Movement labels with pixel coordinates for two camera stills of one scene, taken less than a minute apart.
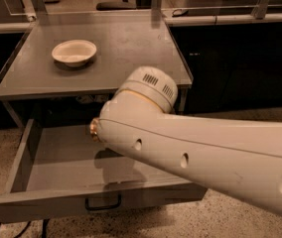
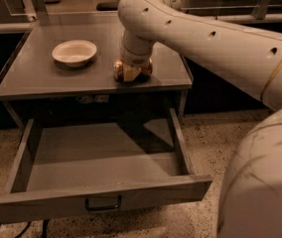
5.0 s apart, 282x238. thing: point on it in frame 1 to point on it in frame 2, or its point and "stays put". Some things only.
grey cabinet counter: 89,51 stays put
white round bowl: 73,53 stays put
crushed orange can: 93,128 to 145,71
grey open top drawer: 66,169 stays put
